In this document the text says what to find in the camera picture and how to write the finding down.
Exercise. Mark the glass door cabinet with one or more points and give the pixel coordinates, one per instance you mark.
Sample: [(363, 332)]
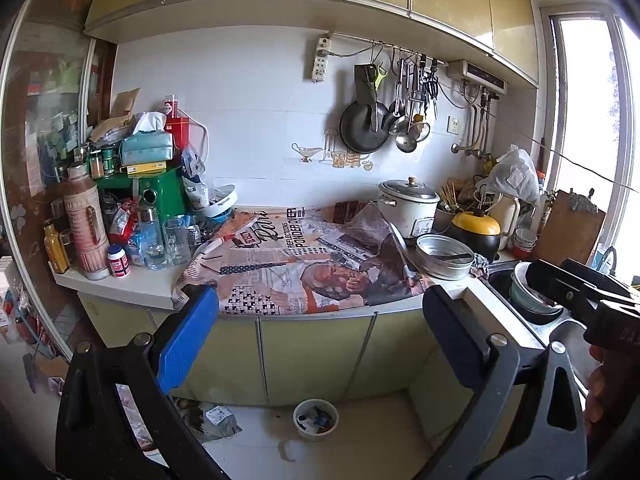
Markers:
[(50, 110)]

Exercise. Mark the newspaper print tablecloth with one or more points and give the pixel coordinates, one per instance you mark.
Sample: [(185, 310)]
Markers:
[(300, 270)]

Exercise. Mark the pink patterned thermos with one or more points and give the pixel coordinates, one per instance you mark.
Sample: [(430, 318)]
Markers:
[(85, 230)]

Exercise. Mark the wall socket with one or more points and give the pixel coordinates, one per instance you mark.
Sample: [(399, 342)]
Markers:
[(453, 124)]

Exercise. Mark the kitchen cleaver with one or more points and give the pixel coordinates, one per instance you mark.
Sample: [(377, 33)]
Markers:
[(365, 85)]

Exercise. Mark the tableware wall sticker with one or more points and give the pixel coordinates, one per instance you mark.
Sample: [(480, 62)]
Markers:
[(335, 152)]

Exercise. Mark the person's right hand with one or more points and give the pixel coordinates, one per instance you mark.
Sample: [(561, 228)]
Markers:
[(597, 385)]

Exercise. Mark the metal strainer spoon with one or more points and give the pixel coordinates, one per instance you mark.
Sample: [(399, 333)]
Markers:
[(422, 129)]

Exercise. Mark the white rice cooker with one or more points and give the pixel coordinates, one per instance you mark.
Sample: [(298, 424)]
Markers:
[(407, 207)]

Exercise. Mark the grey plastic bag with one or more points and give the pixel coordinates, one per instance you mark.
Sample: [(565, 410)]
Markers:
[(215, 417)]

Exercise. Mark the small white plastic bucket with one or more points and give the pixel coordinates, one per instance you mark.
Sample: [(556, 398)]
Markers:
[(300, 410)]

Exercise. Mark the white medicine bottle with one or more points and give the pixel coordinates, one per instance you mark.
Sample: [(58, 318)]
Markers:
[(118, 261)]

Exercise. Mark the small metal ladle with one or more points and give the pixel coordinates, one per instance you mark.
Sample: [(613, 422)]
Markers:
[(397, 122)]

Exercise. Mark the translucent plastic bag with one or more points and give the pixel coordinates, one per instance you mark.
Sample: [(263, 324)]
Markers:
[(515, 172)]

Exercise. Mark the stacked bowls in sink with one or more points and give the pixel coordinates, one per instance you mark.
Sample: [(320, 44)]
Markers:
[(525, 292)]

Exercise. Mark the stacked small bowls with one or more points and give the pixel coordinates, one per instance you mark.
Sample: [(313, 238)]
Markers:
[(525, 242)]

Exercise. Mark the wall water heater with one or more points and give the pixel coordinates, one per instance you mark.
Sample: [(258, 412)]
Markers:
[(477, 75)]

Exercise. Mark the black pot with yellow lid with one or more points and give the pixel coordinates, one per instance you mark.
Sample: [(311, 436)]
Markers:
[(475, 232)]

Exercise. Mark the kitchen scissors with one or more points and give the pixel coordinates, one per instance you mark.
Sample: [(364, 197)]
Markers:
[(431, 85)]

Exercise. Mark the sink faucet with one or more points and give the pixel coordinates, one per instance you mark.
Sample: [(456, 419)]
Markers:
[(605, 260)]

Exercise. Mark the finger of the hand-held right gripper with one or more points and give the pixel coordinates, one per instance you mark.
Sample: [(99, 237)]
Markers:
[(600, 280), (550, 285)]

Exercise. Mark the white power strip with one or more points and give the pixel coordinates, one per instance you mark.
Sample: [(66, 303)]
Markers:
[(320, 62)]

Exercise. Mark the brown cardboard piece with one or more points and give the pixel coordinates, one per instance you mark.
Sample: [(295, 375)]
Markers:
[(122, 105)]

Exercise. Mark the wall faucet pipes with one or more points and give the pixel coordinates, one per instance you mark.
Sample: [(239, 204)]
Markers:
[(475, 130)]

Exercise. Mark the blue plastic bag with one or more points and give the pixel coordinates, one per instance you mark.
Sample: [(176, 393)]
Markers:
[(192, 160)]

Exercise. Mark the chopsticks in holder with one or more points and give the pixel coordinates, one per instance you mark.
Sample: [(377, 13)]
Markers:
[(450, 195)]

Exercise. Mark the teal tissue pack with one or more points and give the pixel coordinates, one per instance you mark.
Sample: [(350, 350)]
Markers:
[(147, 145)]

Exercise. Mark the glass mug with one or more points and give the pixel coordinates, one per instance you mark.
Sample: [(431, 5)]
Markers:
[(175, 240)]

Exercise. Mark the metal hook rail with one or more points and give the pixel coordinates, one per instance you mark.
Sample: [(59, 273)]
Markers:
[(360, 41)]

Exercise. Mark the large metal ladle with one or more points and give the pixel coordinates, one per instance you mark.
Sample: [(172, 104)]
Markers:
[(406, 141)]

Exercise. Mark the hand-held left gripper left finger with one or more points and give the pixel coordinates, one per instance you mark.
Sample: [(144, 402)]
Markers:
[(190, 340)]

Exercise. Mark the red tin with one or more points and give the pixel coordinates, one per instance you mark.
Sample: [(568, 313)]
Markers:
[(177, 132)]

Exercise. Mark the round white tray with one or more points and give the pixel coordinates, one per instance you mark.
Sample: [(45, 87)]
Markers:
[(225, 200)]

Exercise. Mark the flat yellow box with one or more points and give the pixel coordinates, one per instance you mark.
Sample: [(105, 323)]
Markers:
[(145, 166)]

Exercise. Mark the steel sink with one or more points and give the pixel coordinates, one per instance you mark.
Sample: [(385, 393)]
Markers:
[(565, 332)]

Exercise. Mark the window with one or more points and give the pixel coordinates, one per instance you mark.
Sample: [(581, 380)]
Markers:
[(585, 110)]

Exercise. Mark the yellow bottle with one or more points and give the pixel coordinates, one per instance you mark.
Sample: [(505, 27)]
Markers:
[(55, 250)]

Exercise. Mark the black hanging wok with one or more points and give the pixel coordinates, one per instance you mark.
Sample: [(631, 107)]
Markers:
[(362, 130)]

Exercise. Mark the white powder bag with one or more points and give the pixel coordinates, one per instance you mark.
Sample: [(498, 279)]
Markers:
[(197, 192)]

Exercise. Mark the dish cloth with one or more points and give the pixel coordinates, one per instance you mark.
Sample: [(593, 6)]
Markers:
[(480, 262)]

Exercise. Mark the clear water bottle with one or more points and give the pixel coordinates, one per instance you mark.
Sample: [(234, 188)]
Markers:
[(150, 240)]

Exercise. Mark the metal grater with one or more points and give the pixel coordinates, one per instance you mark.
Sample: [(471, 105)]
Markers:
[(195, 234)]

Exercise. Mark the green peeler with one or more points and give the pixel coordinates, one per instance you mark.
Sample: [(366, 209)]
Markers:
[(380, 75)]

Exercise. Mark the wooden cutting board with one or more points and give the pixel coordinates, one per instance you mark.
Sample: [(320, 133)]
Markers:
[(567, 225)]

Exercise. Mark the green metal box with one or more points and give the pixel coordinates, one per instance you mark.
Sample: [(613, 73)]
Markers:
[(160, 195)]

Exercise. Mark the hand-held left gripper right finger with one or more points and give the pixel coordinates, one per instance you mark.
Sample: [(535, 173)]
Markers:
[(452, 345)]

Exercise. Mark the white kettle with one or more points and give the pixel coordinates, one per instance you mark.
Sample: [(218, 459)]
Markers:
[(505, 220)]

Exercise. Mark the blue plastic basket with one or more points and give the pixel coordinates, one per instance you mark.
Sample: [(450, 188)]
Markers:
[(220, 215)]

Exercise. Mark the round aluminium pot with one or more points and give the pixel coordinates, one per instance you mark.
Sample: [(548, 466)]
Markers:
[(445, 255)]

